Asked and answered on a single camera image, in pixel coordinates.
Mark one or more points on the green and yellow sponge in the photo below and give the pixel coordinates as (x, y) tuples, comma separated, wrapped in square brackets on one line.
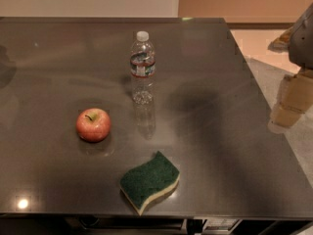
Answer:
[(147, 182)]

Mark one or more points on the red apple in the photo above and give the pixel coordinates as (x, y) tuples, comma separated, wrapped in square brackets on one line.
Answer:
[(93, 125)]

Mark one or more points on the clear plastic water bottle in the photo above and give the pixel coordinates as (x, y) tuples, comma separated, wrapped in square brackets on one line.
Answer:
[(142, 68)]

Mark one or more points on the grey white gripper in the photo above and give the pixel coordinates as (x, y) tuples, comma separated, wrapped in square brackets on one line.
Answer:
[(302, 44)]

